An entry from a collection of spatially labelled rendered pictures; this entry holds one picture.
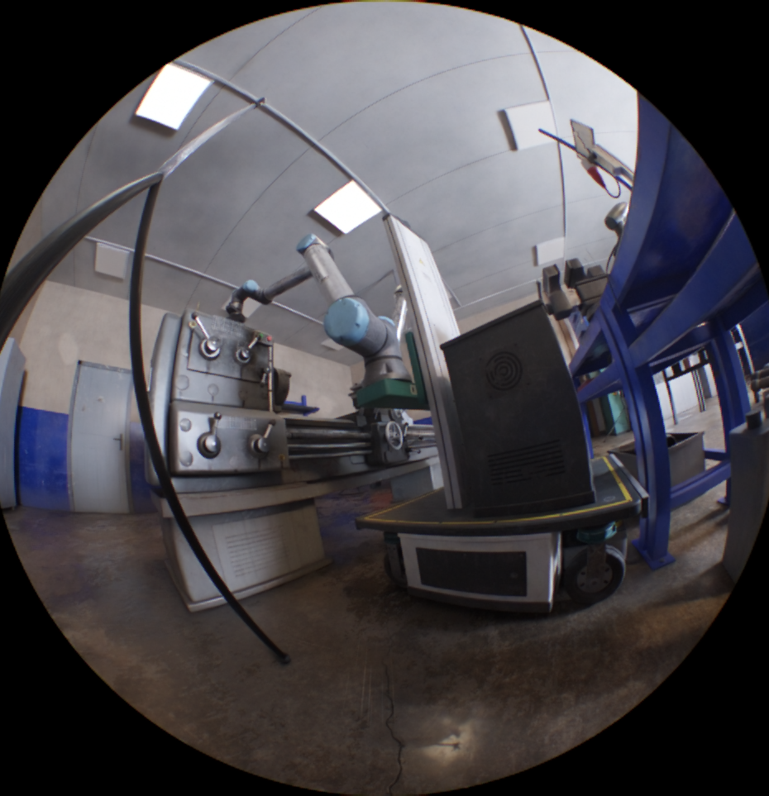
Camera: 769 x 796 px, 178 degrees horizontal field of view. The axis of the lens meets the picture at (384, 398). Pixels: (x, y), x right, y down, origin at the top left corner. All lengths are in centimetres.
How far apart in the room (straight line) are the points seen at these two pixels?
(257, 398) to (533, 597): 133
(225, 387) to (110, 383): 349
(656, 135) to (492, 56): 279
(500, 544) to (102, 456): 440
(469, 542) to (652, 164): 88
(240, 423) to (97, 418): 359
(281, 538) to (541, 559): 104
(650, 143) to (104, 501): 481
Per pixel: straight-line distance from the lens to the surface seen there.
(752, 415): 79
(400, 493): 294
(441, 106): 306
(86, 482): 440
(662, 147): 51
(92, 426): 443
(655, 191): 55
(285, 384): 159
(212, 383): 120
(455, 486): 86
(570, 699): 62
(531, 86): 346
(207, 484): 116
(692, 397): 539
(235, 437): 104
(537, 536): 62
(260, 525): 118
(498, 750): 57
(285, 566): 129
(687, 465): 135
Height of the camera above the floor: 53
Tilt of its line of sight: 14 degrees up
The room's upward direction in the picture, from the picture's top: 9 degrees counter-clockwise
